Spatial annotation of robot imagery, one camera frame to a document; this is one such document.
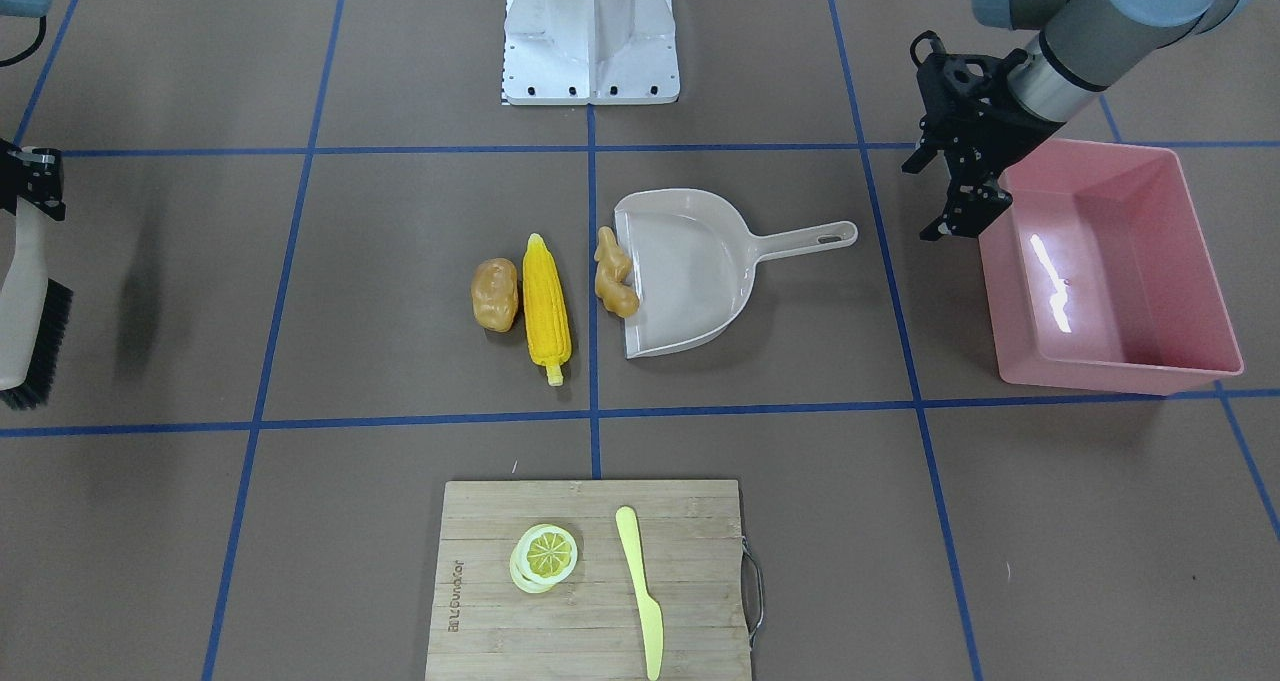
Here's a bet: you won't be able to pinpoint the tan toy ginger root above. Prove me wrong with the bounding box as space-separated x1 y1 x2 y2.
594 227 640 317

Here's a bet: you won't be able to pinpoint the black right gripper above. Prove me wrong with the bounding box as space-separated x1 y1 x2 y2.
1 140 67 221

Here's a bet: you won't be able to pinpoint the beige hand brush black bristles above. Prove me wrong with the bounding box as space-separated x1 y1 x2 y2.
1 202 73 411

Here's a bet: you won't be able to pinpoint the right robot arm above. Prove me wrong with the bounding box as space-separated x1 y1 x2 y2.
1 0 67 221

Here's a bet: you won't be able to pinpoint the yellow toy corn cob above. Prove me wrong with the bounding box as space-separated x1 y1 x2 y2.
522 233 572 388

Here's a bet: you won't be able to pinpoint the bamboo cutting board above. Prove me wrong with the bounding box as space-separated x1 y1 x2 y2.
425 480 753 680

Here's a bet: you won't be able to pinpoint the brown toy potato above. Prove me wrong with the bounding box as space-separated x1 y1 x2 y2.
470 259 518 333

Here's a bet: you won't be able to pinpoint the white pedestal column base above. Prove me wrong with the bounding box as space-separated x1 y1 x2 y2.
500 0 681 106

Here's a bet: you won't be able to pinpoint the beige plastic dustpan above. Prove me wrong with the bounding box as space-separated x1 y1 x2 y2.
614 188 859 358

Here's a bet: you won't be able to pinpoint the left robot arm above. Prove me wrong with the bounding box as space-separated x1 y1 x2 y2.
902 0 1252 242

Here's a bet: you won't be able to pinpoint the yellow toy knife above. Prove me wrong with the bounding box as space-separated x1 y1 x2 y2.
614 506 666 680

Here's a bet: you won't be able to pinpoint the yellow toy lemon slice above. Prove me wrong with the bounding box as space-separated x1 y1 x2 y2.
508 524 579 594

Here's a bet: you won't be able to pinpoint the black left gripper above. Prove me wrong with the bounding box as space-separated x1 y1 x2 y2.
902 31 1051 242

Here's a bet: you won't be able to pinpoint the pink plastic bin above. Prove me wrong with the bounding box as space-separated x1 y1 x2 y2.
979 140 1245 397

